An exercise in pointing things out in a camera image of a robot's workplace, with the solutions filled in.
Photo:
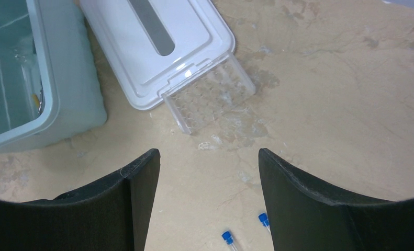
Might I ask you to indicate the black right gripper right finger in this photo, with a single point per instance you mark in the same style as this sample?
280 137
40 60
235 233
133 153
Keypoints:
308 213

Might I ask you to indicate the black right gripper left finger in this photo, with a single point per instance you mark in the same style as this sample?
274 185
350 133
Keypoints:
111 213

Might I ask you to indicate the blue cap test tube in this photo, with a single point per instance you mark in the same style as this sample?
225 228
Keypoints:
263 218
229 240

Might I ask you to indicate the teal plastic bin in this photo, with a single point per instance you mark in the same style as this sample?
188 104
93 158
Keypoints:
49 90

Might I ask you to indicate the clear plastic tube rack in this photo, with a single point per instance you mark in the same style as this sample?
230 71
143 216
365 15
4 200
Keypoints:
209 93

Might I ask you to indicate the white plastic bin lid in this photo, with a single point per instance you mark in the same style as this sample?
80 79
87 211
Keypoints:
154 46

